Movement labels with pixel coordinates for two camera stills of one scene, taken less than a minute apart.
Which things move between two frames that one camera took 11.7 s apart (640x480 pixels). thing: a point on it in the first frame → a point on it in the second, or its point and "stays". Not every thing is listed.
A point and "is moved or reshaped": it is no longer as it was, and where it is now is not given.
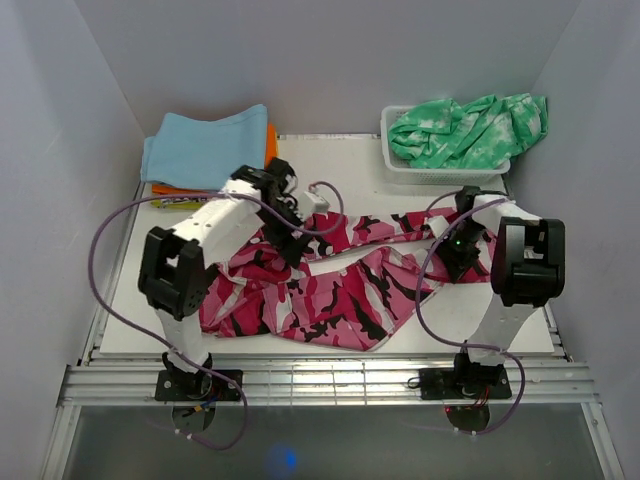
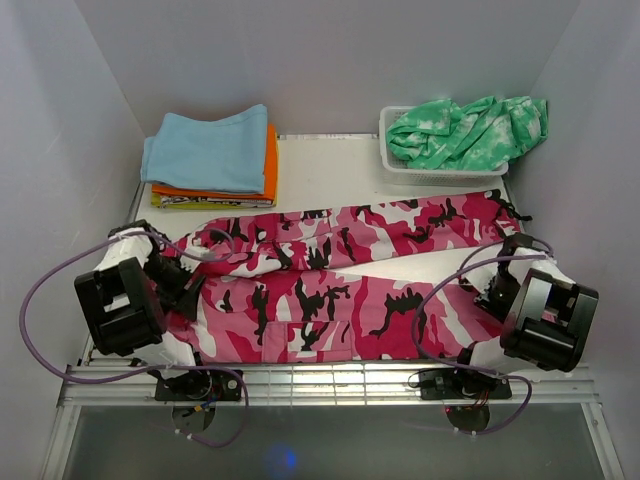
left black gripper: [290, 248] → [185, 300]
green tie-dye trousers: [485, 133] stays
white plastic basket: [399, 169] stays
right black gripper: [455, 264] → [487, 302]
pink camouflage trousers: [373, 276] is moved or reshaped
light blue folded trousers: [187, 153] stays
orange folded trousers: [271, 152] stays
